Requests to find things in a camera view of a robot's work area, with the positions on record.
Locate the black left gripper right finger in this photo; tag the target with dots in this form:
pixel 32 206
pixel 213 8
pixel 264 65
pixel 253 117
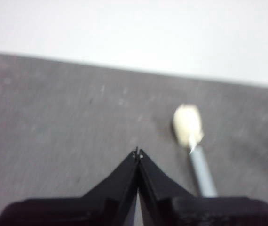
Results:
pixel 171 207

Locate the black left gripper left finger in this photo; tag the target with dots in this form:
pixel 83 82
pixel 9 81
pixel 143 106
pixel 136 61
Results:
pixel 105 207

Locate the cream sponge cup brush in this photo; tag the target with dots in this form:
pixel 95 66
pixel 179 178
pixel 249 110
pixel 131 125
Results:
pixel 187 122

